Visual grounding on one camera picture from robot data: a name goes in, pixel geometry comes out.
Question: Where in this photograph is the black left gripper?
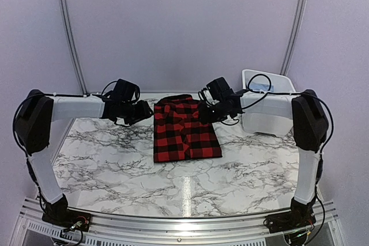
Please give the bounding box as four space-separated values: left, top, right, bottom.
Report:
120 100 153 126

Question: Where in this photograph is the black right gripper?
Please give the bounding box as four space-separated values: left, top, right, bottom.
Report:
198 101 231 126

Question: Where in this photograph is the red black plaid shirt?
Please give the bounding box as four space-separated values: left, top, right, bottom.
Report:
153 94 223 163

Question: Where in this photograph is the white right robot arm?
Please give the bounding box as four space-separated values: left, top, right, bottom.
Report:
198 73 334 205

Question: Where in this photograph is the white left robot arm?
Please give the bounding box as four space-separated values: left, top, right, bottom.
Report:
12 79 153 205

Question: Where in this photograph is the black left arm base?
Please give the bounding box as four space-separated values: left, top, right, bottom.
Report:
39 195 92 232

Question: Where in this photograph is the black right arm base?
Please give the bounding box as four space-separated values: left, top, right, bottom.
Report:
263 196 317 233

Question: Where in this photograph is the light blue shirt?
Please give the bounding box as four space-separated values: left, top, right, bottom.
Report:
248 82 274 92

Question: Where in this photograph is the white plastic laundry bin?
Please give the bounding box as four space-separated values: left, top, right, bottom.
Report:
240 69 296 137

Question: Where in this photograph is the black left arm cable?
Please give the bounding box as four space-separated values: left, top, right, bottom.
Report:
12 79 142 154

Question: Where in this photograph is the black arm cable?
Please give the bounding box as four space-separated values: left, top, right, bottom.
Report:
197 73 335 229
12 79 142 154

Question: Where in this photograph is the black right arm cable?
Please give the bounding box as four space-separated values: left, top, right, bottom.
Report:
197 73 335 229

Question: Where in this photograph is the right aluminium corner post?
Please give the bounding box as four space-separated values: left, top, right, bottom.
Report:
280 0 307 76

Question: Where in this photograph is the aluminium corner post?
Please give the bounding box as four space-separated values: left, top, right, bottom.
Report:
59 0 88 94
280 0 307 76

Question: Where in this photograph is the left aluminium corner post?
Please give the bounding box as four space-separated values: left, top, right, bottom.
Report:
59 0 88 94

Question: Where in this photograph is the aluminium front frame rail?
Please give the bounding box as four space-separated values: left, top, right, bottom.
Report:
8 198 347 246

